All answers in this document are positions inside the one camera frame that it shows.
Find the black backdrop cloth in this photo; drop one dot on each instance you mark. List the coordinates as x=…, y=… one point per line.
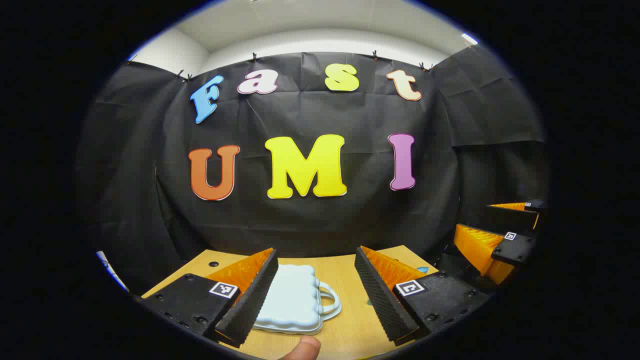
x=310, y=230

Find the ceiling light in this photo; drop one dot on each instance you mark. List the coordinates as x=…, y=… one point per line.
x=469, y=38

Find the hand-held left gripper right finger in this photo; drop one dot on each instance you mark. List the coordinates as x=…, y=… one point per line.
x=382, y=300

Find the green lotion bottle blue cap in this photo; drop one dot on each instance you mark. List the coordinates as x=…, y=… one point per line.
x=422, y=270

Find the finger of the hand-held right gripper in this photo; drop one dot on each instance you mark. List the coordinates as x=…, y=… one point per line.
x=515, y=217
x=480, y=247

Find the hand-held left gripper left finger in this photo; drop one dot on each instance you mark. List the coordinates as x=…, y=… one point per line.
x=250, y=305

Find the white printed panel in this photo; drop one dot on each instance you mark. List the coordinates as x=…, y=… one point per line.
x=107, y=265

